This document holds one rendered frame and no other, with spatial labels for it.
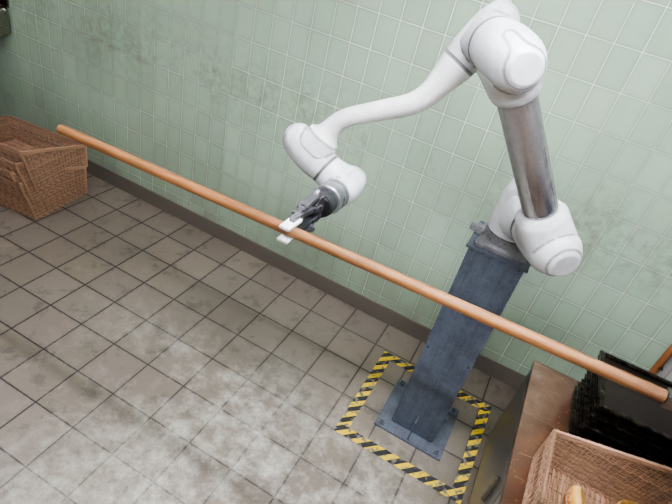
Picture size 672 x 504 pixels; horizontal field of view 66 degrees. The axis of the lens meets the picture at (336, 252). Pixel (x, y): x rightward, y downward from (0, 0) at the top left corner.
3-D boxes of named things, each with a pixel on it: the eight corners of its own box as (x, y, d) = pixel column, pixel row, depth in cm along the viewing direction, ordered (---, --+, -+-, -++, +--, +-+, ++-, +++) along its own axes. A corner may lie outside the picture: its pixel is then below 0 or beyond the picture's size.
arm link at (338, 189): (345, 212, 154) (336, 220, 149) (318, 201, 156) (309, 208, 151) (352, 186, 148) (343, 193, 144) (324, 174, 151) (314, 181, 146)
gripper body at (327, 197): (340, 193, 144) (325, 205, 137) (334, 218, 149) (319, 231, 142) (317, 182, 146) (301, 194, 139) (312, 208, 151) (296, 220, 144)
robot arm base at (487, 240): (474, 219, 194) (480, 207, 191) (531, 244, 188) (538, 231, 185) (462, 239, 179) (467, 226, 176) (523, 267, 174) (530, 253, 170)
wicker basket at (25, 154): (26, 199, 278) (19, 152, 263) (-59, 164, 287) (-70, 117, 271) (90, 166, 318) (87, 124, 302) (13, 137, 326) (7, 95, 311)
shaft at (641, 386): (55, 134, 153) (53, 124, 151) (63, 131, 156) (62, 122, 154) (661, 406, 106) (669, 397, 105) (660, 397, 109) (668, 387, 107)
